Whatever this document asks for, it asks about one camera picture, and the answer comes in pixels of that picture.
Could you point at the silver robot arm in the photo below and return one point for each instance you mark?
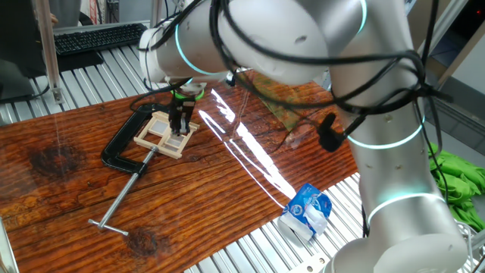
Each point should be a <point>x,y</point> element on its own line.
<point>398,170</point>

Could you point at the black C-clamp with steel screw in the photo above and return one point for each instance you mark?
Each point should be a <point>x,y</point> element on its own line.
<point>125,133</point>

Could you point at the aluminium profile post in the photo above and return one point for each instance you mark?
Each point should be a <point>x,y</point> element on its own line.
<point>156,13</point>
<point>49,57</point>

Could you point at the small sliding window sash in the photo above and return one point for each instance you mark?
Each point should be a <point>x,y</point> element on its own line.
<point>176,141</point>

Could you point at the black computer keyboard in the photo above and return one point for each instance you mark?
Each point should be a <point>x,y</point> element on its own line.
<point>98,38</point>

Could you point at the green cloth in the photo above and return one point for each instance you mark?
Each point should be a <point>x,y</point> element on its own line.
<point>454,178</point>

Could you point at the person in grey clothing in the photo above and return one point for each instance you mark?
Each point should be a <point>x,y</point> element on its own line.
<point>62,9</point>

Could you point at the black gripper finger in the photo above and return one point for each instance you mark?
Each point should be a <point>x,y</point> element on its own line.
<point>185,122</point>
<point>176,123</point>

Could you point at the blue tissue pack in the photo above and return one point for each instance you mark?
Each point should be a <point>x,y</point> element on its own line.
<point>303,206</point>

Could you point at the wood grain table mat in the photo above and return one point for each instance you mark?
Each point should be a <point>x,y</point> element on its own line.
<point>227,189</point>

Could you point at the black mouse pad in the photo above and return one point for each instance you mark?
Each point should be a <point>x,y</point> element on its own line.
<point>79,60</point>

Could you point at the black computer monitor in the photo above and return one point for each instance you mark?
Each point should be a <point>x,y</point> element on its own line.
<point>19,38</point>

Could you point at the white perforated bracket plate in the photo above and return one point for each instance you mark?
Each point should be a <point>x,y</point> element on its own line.
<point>310,263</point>

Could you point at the miniature wooden window frame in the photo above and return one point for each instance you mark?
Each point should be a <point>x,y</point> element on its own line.
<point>159,150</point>

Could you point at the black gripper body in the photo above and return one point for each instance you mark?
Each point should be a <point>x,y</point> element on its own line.
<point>182,107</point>

